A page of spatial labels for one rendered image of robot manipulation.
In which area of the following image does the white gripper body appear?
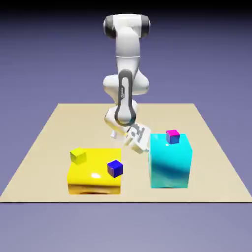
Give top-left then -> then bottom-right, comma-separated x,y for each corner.
123,123 -> 152,155

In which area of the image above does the small magenta cube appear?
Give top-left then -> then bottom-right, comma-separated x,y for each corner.
165,129 -> 181,145

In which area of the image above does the large yellow box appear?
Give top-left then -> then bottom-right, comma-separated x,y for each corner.
66,147 -> 122,195

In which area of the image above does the small blue cube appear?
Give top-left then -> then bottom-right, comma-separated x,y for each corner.
107,159 -> 124,179

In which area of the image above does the small yellow cube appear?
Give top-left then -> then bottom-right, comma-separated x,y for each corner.
69,147 -> 87,165

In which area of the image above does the large cyan box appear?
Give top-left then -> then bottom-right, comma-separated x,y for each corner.
148,133 -> 193,189

